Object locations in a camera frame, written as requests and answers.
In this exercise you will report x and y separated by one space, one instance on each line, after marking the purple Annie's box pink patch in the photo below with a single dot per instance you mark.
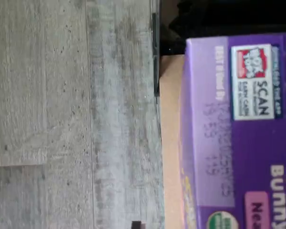
248 143

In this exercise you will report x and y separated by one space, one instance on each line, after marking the tan wooden shelf board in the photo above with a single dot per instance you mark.
171 131

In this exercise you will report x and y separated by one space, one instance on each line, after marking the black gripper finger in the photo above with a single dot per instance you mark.
138 225

